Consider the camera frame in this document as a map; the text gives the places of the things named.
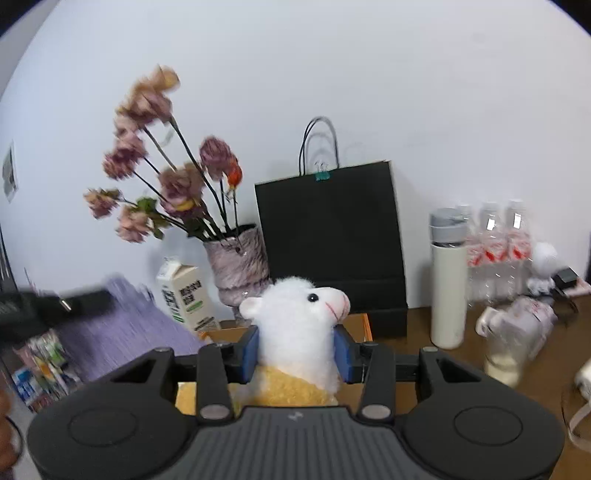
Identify white yellow plush alpaca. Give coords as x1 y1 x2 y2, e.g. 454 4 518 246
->
230 277 351 413

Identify person's hand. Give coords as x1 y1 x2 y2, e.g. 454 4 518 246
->
0 390 19 472

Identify cardboard box orange rim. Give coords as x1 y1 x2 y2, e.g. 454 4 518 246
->
174 312 419 416

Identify colourful boxes on shelf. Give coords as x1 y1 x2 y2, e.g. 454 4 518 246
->
11 330 82 413

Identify purple knitted cloth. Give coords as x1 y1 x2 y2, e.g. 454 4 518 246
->
56 277 204 383

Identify white milk carton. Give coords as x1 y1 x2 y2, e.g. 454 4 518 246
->
156 259 219 334

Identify purple white ceramic vase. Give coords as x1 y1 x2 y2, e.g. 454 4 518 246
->
204 224 271 323

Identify black paper shopping bag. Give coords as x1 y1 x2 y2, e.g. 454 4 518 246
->
253 116 409 339

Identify glass cup with milk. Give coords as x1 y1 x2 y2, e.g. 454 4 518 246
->
475 297 557 387

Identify white thermos grey lid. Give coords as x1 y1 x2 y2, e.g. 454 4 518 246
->
430 208 468 350

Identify pack of water bottles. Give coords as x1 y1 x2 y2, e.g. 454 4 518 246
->
458 199 532 306

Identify dried pink flower bouquet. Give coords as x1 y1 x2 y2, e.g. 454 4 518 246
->
83 65 243 244

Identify black power adapter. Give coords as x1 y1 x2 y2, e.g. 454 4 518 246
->
552 267 579 291

